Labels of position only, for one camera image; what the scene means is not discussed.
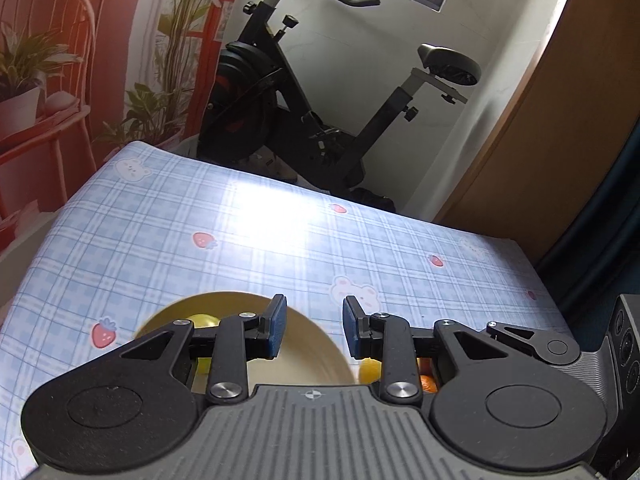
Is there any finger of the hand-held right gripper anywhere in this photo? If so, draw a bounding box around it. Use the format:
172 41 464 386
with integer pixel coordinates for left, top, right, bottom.
486 321 547 362

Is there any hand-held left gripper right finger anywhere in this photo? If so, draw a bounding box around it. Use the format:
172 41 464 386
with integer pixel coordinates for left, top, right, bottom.
342 296 506 405

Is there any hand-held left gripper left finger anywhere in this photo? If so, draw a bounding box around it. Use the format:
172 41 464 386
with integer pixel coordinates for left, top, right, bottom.
107 294 289 405

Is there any beige plate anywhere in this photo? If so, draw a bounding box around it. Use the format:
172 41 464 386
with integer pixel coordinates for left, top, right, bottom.
135 291 357 396

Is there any large yellow orange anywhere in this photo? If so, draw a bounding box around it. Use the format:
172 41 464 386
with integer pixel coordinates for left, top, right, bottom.
360 357 383 385

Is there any smooth orange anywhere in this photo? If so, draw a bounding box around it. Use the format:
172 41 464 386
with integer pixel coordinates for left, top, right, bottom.
418 357 441 393

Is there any small green apple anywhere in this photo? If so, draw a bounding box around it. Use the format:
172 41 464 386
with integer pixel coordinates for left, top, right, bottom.
182 313 221 331

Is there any dark blue curtain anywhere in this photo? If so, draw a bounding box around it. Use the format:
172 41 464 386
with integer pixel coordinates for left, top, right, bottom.
535 125 640 311

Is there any wooden cabinet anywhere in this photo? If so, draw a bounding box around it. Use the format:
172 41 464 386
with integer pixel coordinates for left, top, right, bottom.
432 0 640 261

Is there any black exercise bike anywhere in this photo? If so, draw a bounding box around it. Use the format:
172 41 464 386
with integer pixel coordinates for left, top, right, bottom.
197 0 483 201

